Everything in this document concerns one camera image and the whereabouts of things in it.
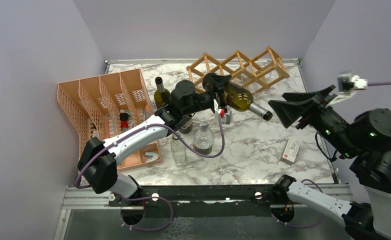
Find dark wine bottle front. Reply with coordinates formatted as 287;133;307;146
224;82;273;121

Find peach plastic organizer tray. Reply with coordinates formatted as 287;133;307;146
57;68;154;155

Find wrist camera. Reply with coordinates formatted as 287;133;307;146
328;71;368;106
213;100;232;125

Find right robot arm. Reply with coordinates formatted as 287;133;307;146
269;85;391;240

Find red black small item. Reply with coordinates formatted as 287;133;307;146
119;112;130;132

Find dark wine bottle middle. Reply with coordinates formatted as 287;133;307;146
179;114;193;134

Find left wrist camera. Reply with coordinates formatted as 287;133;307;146
213;100;232;125

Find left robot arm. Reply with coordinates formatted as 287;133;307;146
74;72;232;206

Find dark wine bottle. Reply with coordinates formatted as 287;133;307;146
224;82;273;121
179;114;193;134

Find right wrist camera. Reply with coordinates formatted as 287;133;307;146
328;71;368;106

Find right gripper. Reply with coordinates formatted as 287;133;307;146
267;83;361;157

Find green wine bottle back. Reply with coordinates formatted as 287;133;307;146
154;76;171;109

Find wooden wine rack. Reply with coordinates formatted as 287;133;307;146
186;46;290;95

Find small white cardboard box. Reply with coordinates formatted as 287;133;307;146
279;138;301;166

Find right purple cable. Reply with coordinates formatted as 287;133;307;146
270;80;391;230

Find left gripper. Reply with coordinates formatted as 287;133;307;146
182;75;233;116

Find round clear bottle silver cap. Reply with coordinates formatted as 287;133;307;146
192;121;215;155

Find black mounting rail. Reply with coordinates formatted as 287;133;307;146
108;184;289;218

